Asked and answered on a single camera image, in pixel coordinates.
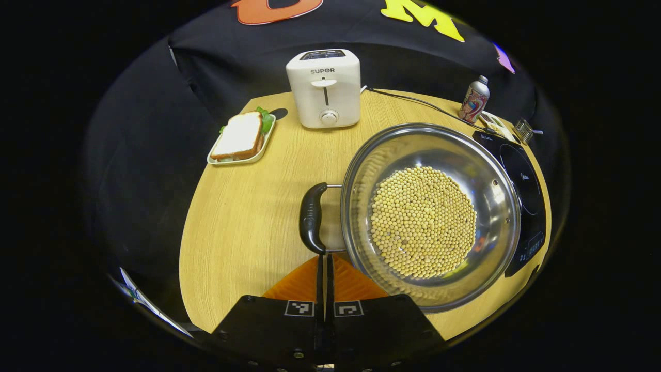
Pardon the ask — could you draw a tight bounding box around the stainless steel pot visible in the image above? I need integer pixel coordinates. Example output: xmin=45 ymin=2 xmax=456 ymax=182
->
xmin=298 ymin=122 xmax=522 ymax=314

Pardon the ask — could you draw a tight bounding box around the white printed sheet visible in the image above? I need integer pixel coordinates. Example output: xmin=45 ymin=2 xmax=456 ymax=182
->
xmin=119 ymin=266 xmax=194 ymax=339

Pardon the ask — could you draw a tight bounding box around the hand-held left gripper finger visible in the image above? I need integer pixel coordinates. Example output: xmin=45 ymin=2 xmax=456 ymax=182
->
xmin=326 ymin=253 xmax=446 ymax=370
xmin=207 ymin=253 xmax=327 ymax=371

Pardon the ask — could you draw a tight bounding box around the silver drink bottle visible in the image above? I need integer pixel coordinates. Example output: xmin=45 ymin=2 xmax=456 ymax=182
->
xmin=458 ymin=75 xmax=490 ymax=123

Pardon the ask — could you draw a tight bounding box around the white toaster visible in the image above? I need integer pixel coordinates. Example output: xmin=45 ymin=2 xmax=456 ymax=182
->
xmin=286 ymin=49 xmax=361 ymax=129

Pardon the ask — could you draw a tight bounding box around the black induction cooktop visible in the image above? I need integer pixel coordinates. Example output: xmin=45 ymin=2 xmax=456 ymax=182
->
xmin=473 ymin=130 xmax=547 ymax=278

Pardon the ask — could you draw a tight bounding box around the black power cable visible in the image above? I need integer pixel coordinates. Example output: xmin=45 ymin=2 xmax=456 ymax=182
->
xmin=364 ymin=87 xmax=491 ymax=133

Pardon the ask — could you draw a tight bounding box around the sandwich with lettuce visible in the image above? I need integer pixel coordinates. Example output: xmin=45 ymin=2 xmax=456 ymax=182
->
xmin=211 ymin=107 xmax=274 ymax=162

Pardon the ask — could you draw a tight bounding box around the white divided tray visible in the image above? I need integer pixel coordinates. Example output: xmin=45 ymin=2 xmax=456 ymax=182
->
xmin=480 ymin=111 xmax=518 ymax=143

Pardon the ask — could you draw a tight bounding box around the metal wire basket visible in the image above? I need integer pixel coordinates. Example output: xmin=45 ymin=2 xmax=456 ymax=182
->
xmin=514 ymin=118 xmax=535 ymax=145

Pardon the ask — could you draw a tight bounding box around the large heap of soybeans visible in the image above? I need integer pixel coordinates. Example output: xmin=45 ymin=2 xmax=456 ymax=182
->
xmin=369 ymin=166 xmax=477 ymax=280

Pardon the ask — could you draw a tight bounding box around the cream rectangular plate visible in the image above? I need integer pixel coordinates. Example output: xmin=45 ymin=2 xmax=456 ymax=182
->
xmin=207 ymin=108 xmax=276 ymax=166

